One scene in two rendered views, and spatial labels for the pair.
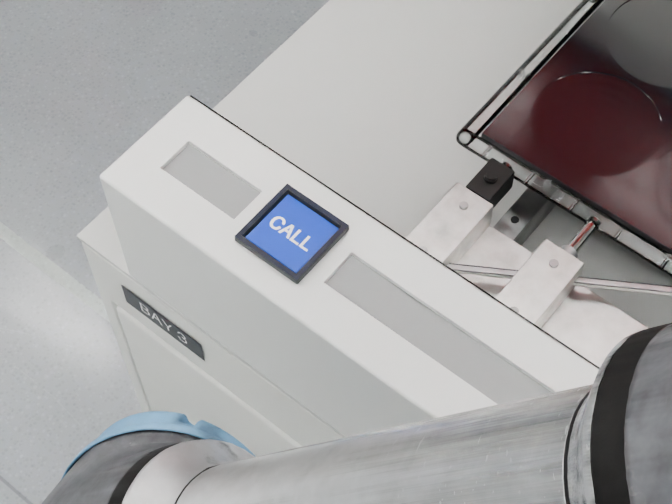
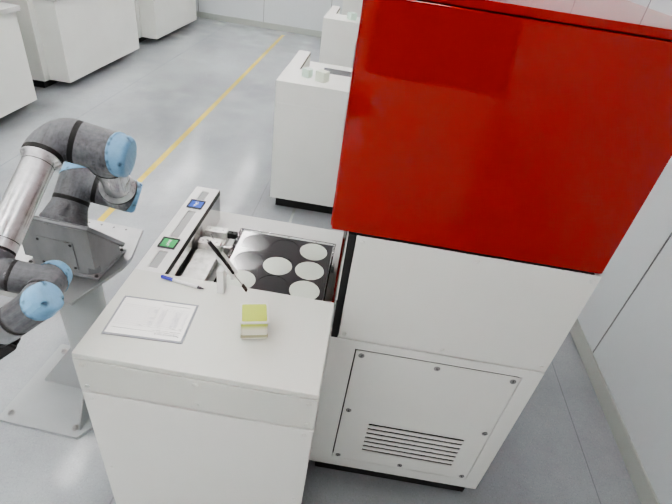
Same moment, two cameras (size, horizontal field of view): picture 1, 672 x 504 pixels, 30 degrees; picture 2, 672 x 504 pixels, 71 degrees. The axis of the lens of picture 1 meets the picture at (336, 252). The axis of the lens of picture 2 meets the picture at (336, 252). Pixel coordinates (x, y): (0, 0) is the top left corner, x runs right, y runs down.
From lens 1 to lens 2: 1.49 m
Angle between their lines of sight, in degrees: 40
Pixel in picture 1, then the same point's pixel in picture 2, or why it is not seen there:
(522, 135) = (246, 235)
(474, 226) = (219, 232)
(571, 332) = (207, 253)
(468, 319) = (189, 224)
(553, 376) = (182, 234)
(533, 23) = not seen: hidden behind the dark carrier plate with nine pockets
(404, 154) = not seen: hidden behind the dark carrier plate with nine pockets
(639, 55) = (277, 245)
